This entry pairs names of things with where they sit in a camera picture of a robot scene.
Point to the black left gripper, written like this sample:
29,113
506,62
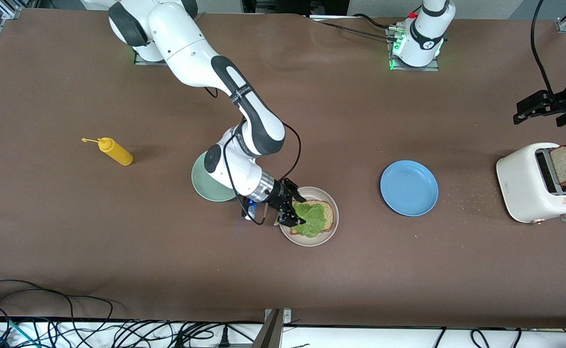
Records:
564,99

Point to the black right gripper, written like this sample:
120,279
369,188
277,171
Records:
279,195

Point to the green lettuce leaf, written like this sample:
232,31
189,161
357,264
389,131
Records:
312,220

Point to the yellow mustard squeeze bottle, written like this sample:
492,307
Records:
116,152

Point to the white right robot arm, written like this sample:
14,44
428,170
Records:
186,43

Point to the beige plate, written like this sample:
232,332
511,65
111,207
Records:
329,233

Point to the pale green plate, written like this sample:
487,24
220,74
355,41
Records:
205,188

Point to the blue plate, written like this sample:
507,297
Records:
408,188

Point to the white toaster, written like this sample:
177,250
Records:
524,186

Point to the black power plug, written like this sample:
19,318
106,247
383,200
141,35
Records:
224,338

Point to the black equipment box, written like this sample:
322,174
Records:
312,6

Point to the grey metal bracket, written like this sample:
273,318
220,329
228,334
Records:
273,328

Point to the grey metal arm base plate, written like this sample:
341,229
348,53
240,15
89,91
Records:
430,68
143,62

